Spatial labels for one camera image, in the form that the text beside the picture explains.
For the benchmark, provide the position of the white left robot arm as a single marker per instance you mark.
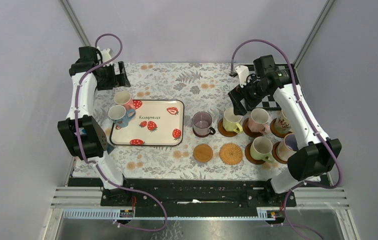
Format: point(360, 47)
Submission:
point(93, 71)

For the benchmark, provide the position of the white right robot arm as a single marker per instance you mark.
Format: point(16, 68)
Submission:
point(317, 152)

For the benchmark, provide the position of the white cup pink front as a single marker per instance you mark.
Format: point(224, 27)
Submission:
point(258, 121)

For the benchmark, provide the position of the cream tray with black rim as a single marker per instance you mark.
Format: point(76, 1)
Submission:
point(156, 123)

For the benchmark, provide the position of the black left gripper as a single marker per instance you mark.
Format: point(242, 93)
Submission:
point(116, 80)

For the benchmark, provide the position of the purple cup dark handle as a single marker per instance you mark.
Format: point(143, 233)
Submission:
point(202, 123)

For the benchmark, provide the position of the white cup green body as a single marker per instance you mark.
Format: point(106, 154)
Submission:
point(261, 149)

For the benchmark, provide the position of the floral tablecloth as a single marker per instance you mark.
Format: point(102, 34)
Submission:
point(201, 87)

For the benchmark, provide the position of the white cup blue handle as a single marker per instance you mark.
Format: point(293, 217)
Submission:
point(120, 116)

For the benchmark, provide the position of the woven rattan coaster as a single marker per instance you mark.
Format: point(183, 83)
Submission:
point(231, 154)

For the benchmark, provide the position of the dark walnut coaster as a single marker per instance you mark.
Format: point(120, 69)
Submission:
point(200, 136)

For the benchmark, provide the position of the lilac cup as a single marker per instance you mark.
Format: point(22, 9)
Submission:
point(287, 147)

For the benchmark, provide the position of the white cup pink handle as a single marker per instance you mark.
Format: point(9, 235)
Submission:
point(124, 98)

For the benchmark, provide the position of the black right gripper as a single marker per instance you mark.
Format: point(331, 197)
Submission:
point(236, 95)

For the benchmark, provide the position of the brown ridged wooden coaster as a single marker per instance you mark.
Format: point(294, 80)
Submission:
point(250, 158)

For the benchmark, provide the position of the light bamboo coaster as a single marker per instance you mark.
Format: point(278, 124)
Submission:
point(203, 153)

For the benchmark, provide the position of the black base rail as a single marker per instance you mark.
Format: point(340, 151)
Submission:
point(193, 198)

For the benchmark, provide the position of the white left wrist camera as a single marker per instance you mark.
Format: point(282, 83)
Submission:
point(106, 54)

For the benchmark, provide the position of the large cream cup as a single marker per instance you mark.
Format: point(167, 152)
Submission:
point(282, 124)

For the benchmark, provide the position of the white cup yellow handle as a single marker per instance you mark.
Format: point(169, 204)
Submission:
point(231, 121)

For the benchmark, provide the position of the black white chessboard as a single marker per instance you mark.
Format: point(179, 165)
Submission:
point(279, 71)

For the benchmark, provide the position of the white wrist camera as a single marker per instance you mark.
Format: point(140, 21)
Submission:
point(242, 72)
point(106, 54)

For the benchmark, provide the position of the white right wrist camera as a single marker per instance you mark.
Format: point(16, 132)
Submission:
point(242, 72)

